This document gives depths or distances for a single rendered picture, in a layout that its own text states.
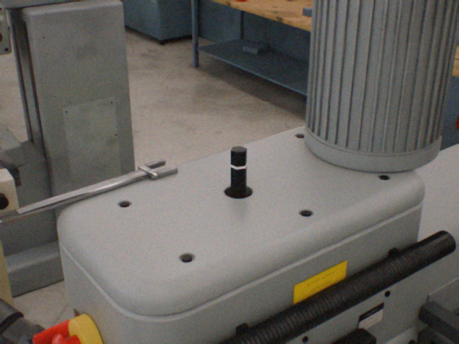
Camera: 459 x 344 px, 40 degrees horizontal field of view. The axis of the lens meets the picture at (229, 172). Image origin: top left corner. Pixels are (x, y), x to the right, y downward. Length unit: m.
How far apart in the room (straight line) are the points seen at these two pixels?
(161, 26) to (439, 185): 7.19
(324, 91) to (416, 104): 0.12
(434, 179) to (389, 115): 0.35
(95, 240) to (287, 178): 0.28
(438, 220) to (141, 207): 0.50
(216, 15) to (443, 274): 7.34
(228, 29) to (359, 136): 7.26
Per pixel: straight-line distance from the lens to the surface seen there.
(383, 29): 0.82
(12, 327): 1.24
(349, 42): 0.84
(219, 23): 8.24
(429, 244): 0.91
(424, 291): 1.07
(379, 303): 0.96
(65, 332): 0.91
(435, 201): 1.11
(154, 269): 0.69
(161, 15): 8.17
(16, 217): 0.80
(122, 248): 0.72
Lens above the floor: 2.29
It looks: 27 degrees down
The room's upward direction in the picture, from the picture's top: straight up
